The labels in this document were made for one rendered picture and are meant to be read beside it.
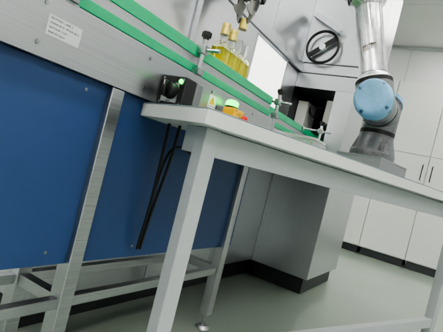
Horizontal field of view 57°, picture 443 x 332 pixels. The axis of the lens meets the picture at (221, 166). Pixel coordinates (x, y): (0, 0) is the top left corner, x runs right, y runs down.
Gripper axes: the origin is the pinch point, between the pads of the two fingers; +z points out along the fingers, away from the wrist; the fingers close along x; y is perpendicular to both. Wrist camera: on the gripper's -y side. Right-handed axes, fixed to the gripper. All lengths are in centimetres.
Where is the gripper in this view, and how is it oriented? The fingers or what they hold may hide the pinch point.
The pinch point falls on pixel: (244, 20)
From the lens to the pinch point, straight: 174.0
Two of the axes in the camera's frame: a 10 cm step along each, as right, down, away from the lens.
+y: -5.0, -1.2, -8.6
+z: -2.5, 9.7, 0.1
